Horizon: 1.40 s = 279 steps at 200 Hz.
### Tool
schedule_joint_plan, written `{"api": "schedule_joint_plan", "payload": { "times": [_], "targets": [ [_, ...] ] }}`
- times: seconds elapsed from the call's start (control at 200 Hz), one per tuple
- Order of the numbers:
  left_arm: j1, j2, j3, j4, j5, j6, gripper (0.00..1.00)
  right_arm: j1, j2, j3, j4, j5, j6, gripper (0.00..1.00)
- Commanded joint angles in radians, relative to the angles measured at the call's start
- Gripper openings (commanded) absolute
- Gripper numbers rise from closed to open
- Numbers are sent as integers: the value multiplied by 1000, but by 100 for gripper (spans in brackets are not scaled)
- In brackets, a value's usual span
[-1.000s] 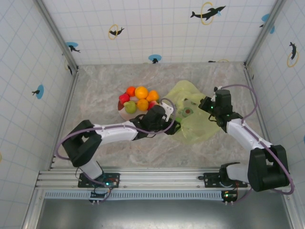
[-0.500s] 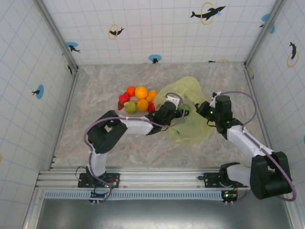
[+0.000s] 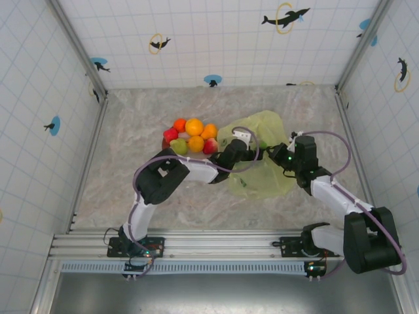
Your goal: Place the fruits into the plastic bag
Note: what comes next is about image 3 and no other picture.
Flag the yellow-green plastic bag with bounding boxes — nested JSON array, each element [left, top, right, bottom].
[[217, 110, 297, 200]]

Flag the red and pale apple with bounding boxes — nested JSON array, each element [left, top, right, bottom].
[[202, 137, 219, 155]]

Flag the orange fruit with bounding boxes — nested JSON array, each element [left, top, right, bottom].
[[187, 135, 206, 153], [200, 123, 219, 141]]

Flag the large yellow-orange orange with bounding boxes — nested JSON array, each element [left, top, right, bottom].
[[185, 117, 205, 137]]

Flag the green pear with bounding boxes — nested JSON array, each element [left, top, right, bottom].
[[169, 137, 189, 156]]

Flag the round brown and white plate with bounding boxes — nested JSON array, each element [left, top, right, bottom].
[[160, 129, 213, 161]]

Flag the blue oval dolphin sticker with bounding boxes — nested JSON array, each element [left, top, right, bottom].
[[355, 18, 379, 47]]

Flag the grey metal panel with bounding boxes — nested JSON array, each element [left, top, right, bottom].
[[48, 273, 403, 314]]

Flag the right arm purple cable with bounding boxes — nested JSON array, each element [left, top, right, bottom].
[[296, 130, 407, 281]]

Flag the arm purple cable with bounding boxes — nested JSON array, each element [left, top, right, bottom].
[[296, 130, 407, 281], [127, 126, 261, 279]]

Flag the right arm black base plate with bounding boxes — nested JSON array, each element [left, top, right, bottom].
[[280, 235, 341, 258]]

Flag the aluminium mounting rail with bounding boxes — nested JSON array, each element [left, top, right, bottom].
[[48, 228, 407, 262]]

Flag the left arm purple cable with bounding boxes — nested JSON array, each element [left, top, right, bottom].
[[127, 126, 261, 279]]

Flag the white slotted cable duct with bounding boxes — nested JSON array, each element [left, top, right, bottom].
[[60, 260, 344, 274]]

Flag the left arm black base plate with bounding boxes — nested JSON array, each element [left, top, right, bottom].
[[107, 235, 166, 259]]

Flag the aluminium frame post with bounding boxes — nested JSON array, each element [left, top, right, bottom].
[[47, 0, 109, 101], [335, 0, 392, 92]]

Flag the aluminium table edge rail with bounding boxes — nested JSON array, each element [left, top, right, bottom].
[[67, 97, 111, 234]]

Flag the thin black wire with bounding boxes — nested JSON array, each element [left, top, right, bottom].
[[103, 228, 120, 245]]

